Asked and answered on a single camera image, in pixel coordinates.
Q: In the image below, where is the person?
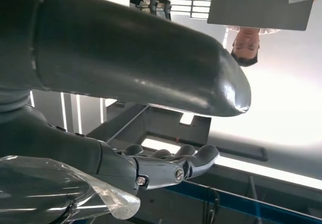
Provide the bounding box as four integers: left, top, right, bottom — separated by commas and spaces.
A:
225, 25, 281, 68

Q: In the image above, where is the grey panel with stickers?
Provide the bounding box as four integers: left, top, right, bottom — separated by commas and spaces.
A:
207, 0, 319, 32

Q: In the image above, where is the clear plastic film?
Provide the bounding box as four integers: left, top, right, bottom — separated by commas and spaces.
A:
0, 155, 141, 221

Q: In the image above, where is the long ceiling light strip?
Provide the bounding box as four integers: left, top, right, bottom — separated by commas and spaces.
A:
140, 137, 322, 190

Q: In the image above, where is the blue framed workbench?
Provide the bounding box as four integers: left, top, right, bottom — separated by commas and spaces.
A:
136, 179, 322, 224

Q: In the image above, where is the black equipment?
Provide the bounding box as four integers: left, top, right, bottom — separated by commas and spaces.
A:
130, 0, 173, 20

